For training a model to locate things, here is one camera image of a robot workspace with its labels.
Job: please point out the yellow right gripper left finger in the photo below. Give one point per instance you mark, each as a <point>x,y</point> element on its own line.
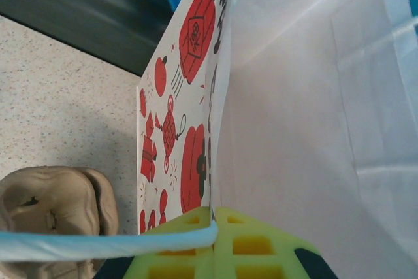
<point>205,266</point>

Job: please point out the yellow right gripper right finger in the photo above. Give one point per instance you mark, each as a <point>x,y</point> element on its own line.
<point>225,259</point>

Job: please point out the red printed paper bag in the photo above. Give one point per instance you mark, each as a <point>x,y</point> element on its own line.
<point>294,128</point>

